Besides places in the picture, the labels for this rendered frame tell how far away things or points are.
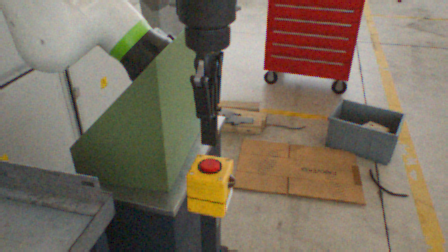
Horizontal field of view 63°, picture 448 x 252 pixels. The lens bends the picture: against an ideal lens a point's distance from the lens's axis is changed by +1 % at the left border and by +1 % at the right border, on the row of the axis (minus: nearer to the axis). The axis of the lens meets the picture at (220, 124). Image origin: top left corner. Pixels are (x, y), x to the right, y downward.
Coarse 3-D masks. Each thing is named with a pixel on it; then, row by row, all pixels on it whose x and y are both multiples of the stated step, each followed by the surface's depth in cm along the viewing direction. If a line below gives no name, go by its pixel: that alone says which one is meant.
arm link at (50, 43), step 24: (0, 0) 69; (24, 0) 68; (48, 0) 71; (24, 24) 71; (48, 24) 73; (72, 24) 78; (24, 48) 74; (48, 48) 75; (72, 48) 78; (48, 72) 80
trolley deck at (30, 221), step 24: (0, 216) 70; (24, 216) 70; (48, 216) 70; (72, 216) 70; (96, 216) 70; (0, 240) 65; (24, 240) 65; (48, 240) 65; (72, 240) 65; (96, 240) 72
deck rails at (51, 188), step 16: (0, 160) 73; (0, 176) 76; (16, 176) 75; (32, 176) 73; (48, 176) 72; (64, 176) 71; (80, 176) 70; (0, 192) 75; (16, 192) 75; (32, 192) 75; (48, 192) 75; (64, 192) 73; (80, 192) 72; (96, 192) 71; (64, 208) 71; (80, 208) 71; (96, 208) 71
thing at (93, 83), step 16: (128, 0) 206; (96, 48) 179; (80, 64) 168; (96, 64) 180; (112, 64) 195; (64, 80) 162; (80, 80) 170; (96, 80) 182; (112, 80) 197; (128, 80) 215; (64, 96) 164; (80, 96) 171; (96, 96) 185; (112, 96) 199; (80, 112) 173; (96, 112) 186; (80, 128) 177
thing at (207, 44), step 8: (192, 32) 56; (200, 32) 56; (208, 32) 56; (216, 32) 56; (224, 32) 57; (192, 40) 57; (200, 40) 57; (208, 40) 56; (216, 40) 57; (224, 40) 58; (192, 48) 58; (200, 48) 57; (208, 48) 57; (216, 48) 57; (224, 48) 58; (200, 56) 58; (208, 56) 58; (208, 64) 59; (208, 72) 60
